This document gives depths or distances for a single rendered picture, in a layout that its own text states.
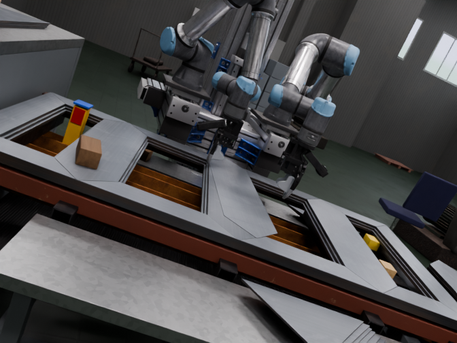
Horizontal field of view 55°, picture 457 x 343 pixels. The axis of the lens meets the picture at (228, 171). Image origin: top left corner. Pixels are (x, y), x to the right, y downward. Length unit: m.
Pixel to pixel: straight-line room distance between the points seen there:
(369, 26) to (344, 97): 1.88
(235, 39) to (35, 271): 1.64
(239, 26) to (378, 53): 10.36
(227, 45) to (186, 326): 1.61
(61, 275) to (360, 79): 11.74
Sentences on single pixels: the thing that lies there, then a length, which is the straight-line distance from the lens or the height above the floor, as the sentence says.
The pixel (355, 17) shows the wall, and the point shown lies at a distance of 12.11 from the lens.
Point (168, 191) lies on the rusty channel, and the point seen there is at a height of 0.69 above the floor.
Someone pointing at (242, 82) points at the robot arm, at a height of 1.19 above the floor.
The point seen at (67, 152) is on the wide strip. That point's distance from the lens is 1.33.
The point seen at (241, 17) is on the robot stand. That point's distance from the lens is 2.32.
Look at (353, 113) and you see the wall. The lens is 12.55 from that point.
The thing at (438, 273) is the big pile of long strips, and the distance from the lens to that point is 1.83.
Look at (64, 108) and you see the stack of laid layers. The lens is 1.82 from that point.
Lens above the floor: 1.30
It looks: 15 degrees down
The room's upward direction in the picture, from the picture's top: 24 degrees clockwise
